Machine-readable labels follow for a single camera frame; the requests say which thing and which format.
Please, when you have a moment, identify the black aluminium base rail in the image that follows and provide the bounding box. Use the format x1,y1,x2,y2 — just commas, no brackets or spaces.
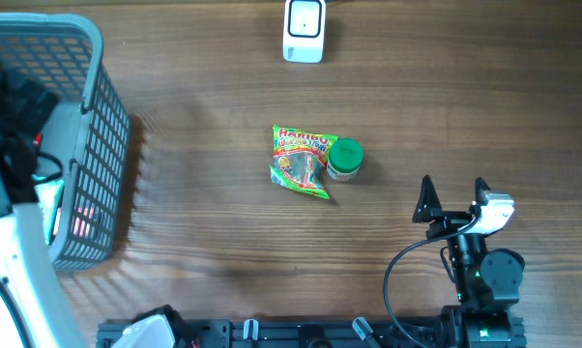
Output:
96,316,528,348

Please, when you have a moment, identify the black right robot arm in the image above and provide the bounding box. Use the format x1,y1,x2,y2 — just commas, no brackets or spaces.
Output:
412,175,525,347

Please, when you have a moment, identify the white barcode scanner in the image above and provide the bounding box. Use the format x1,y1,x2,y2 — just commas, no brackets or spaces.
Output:
282,0,327,64

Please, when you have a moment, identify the green lid jar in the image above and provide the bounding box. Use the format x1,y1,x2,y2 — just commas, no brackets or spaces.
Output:
326,138,364,182

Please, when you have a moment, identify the teal tissue pack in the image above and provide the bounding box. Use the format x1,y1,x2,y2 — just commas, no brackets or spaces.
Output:
35,179,65,246

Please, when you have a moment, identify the Haribo gummy candy bag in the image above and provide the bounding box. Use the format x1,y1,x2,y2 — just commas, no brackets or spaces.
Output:
270,125,338,199

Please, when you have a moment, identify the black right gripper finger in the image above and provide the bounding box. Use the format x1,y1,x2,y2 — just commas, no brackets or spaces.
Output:
475,177,491,205
412,175,443,222

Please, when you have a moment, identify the grey plastic shopping basket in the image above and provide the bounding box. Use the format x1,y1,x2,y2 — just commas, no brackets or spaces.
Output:
0,13,131,272

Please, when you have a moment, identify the black right camera cable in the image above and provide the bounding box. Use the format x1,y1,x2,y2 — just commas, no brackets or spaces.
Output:
383,215,481,348

